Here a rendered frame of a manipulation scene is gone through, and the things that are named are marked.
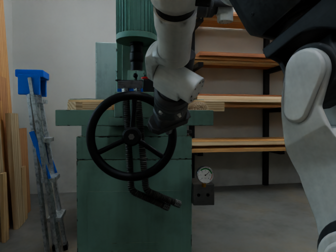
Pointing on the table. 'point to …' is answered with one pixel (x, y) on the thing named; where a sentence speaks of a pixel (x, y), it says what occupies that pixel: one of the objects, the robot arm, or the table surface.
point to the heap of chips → (197, 106)
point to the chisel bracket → (137, 73)
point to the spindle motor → (135, 22)
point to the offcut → (74, 106)
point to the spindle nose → (136, 55)
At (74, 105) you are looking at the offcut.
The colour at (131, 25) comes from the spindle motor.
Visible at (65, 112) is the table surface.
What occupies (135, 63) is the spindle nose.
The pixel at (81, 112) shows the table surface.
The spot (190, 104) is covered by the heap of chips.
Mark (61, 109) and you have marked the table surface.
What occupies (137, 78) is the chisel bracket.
